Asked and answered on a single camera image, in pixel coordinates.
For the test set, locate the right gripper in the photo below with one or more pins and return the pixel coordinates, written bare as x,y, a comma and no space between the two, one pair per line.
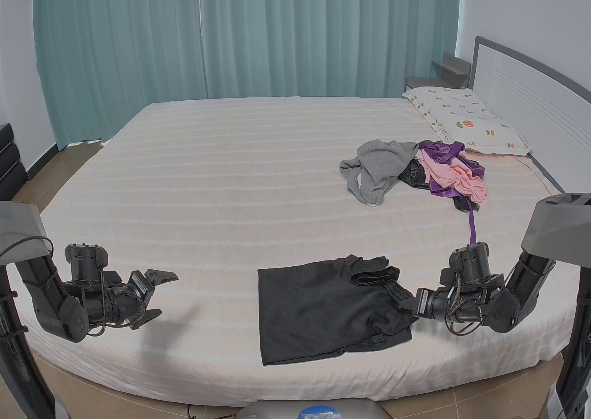
429,304

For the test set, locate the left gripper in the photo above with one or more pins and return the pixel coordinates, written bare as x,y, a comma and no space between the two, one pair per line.
127,301

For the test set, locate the black T-shirt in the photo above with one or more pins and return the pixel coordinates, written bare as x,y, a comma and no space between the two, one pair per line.
323,306

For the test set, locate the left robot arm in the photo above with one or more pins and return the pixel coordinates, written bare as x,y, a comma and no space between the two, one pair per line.
46,297

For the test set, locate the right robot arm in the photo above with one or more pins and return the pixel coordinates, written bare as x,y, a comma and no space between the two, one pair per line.
521,288

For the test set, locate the pile of clothes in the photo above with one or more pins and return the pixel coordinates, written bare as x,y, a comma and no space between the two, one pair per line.
450,177

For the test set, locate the bed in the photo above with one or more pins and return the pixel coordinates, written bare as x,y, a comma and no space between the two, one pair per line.
231,177

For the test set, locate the grey garment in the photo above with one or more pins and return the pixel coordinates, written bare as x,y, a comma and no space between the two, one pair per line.
378,163

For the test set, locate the white printed pillow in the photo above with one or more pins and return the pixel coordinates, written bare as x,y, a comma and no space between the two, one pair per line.
466,119

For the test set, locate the black chest of drawers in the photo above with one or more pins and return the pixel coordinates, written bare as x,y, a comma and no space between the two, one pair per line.
9,163

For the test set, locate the grey bedside table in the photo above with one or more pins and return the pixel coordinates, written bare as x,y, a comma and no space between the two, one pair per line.
445,71

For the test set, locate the blue-green curtain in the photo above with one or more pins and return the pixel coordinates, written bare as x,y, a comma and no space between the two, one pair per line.
120,38
332,15

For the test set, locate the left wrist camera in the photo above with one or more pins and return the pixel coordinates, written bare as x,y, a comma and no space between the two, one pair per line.
113,279

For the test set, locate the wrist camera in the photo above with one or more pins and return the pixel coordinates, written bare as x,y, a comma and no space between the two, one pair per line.
113,279
447,276

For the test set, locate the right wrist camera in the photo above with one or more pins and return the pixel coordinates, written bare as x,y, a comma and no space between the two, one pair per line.
447,276

